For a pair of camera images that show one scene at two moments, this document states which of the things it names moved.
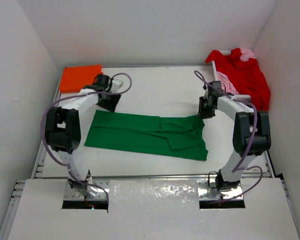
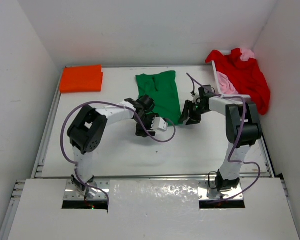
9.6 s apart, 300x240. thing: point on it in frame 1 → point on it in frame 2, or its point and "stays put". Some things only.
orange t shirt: [74, 78] stays put
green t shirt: [165, 137] → [161, 87]
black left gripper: [116, 98] → [148, 127]
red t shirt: [246, 75] stays put
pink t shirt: [229, 88] stays put
